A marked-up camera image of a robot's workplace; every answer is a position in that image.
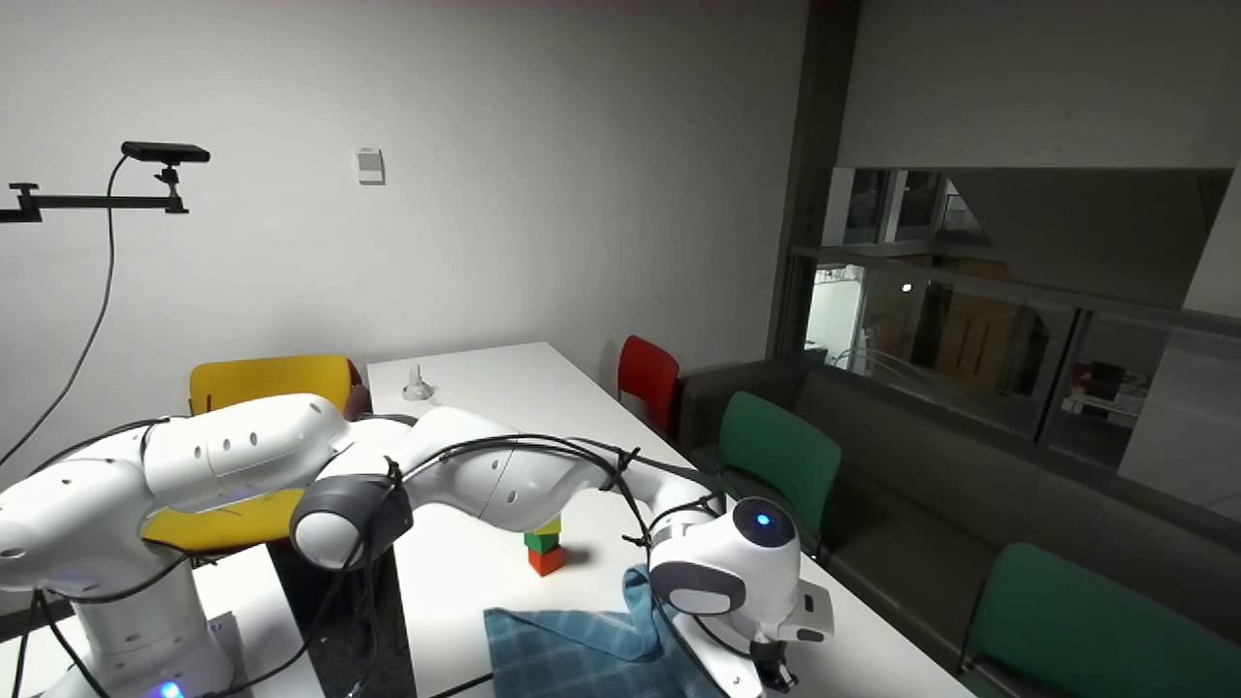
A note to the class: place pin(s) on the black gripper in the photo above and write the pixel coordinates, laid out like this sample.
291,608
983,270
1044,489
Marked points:
772,661

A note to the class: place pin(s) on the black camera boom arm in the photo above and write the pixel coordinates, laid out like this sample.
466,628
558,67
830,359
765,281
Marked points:
101,200

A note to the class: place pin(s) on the blue striped towel cloth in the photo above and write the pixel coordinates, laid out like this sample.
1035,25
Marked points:
584,646

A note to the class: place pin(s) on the green chair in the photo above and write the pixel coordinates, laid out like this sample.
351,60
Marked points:
1098,633
783,459

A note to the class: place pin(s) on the green block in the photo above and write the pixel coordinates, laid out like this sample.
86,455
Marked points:
545,531

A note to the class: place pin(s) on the red block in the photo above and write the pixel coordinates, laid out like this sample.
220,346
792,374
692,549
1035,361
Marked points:
550,561

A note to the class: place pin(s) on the red chair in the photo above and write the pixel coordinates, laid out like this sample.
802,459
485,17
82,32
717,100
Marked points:
650,374

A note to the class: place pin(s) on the glass interior window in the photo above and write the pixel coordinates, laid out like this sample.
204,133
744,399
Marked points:
1009,322

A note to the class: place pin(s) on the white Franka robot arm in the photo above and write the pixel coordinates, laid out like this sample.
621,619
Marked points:
257,465

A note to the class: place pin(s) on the black camera on boom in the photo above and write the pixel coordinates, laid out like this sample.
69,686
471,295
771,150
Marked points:
170,153

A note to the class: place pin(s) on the yellow chair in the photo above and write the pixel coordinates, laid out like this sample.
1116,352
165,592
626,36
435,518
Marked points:
267,381

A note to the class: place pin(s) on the small white table object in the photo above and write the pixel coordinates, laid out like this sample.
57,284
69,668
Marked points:
418,387

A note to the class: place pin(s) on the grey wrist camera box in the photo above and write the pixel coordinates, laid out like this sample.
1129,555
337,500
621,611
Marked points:
811,615

